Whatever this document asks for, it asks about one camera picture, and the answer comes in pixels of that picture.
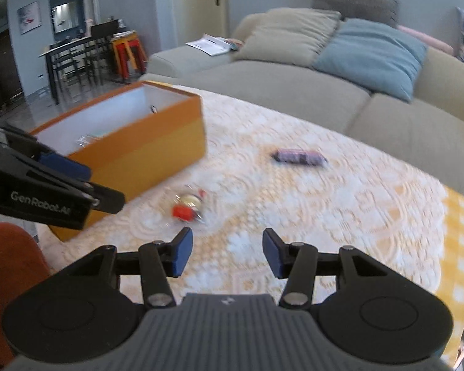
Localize orange cardboard box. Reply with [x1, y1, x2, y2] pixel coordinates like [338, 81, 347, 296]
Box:
[29, 80, 207, 242]

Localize wall mirror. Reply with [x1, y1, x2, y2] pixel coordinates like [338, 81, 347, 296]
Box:
[53, 2, 78, 32]

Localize open magazine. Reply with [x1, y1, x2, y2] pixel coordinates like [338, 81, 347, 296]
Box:
[186, 34, 243, 55]

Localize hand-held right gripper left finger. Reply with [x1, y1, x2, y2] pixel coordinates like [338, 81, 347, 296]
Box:
[54, 227, 194, 310]

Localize purple snack packet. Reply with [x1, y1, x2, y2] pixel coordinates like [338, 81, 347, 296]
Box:
[271, 147, 329, 168]

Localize yellow checked tablecloth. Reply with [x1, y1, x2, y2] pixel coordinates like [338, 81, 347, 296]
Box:
[435, 185, 464, 368]

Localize grey pillow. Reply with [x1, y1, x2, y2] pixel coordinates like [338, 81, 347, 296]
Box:
[312, 0, 399, 28]

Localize white wall picture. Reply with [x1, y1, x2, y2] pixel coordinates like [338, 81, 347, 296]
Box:
[17, 2, 40, 33]

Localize blue pillow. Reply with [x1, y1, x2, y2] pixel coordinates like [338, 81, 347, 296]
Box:
[312, 19, 429, 103]

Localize beige sofa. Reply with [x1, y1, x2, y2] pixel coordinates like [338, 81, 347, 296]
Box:
[141, 6, 464, 217]

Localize stack of red yellow stools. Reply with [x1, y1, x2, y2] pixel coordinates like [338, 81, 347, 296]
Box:
[112, 35, 148, 80]

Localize black dining table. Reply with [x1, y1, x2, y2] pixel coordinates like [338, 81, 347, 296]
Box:
[39, 36, 101, 105]

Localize pink pillow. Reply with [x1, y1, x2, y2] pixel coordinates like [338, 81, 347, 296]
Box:
[396, 24, 455, 55]

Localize white lace cloth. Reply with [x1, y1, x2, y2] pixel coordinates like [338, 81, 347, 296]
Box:
[35, 83, 449, 318]

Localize clear candy packet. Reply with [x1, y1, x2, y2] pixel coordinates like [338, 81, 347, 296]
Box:
[166, 185, 209, 227]

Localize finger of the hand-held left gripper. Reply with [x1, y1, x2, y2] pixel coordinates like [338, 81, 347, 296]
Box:
[0, 114, 91, 180]
[0, 150, 125, 214]

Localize cream door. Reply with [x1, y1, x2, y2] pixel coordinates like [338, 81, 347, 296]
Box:
[170, 0, 227, 53]

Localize tall black chair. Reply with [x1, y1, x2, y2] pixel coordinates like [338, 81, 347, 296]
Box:
[89, 21, 118, 82]

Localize low black dining chair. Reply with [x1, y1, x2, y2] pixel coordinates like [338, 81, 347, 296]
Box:
[54, 56, 84, 93]

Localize beige pillow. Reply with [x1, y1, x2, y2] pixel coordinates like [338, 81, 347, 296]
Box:
[232, 8, 342, 71]

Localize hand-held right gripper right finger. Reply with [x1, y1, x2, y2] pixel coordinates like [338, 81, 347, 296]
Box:
[263, 228, 406, 310]

